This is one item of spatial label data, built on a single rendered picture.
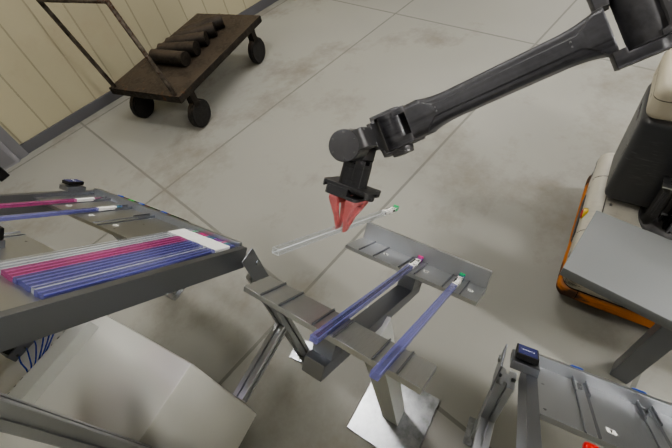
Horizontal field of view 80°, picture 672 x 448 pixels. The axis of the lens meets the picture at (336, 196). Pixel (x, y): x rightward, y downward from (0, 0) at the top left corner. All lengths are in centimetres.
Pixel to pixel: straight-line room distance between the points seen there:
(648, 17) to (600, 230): 79
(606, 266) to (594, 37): 76
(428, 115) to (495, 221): 140
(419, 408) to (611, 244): 85
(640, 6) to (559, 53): 10
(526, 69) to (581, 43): 7
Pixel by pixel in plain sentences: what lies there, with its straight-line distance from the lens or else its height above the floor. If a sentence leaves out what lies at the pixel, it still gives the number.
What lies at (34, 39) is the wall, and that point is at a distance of 357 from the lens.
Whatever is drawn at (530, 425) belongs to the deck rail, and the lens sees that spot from 75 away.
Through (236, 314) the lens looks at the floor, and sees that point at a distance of 196.
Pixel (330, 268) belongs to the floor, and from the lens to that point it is 193.
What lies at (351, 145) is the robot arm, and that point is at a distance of 69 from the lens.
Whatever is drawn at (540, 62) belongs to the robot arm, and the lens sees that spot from 68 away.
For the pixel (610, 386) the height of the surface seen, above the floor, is 73.
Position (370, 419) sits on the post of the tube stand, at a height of 1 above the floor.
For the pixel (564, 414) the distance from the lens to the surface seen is 85.
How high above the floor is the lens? 163
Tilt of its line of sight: 48 degrees down
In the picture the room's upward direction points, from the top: 14 degrees counter-clockwise
